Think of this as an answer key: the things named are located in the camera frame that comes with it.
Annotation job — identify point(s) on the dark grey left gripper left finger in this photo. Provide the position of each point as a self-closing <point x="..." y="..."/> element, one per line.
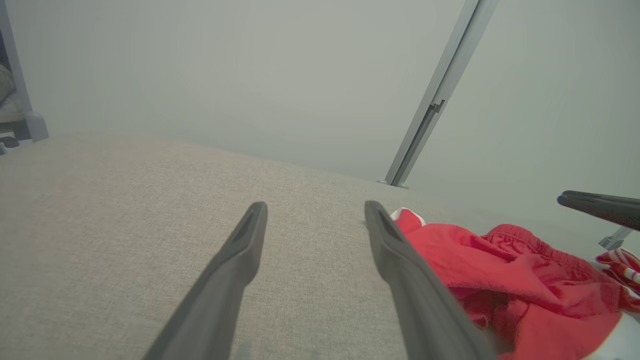
<point x="215" y="300"/>

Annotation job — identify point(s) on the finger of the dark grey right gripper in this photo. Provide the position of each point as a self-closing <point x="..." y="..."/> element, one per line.
<point x="610" y="207"/>

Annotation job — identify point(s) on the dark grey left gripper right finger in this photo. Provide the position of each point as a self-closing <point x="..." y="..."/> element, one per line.
<point x="420" y="305"/>

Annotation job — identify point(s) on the red shorts with white stripes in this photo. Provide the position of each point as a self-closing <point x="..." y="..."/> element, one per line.
<point x="525" y="290"/>

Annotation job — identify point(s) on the grey metal desk leg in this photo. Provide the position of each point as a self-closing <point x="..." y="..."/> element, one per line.
<point x="35" y="127"/>

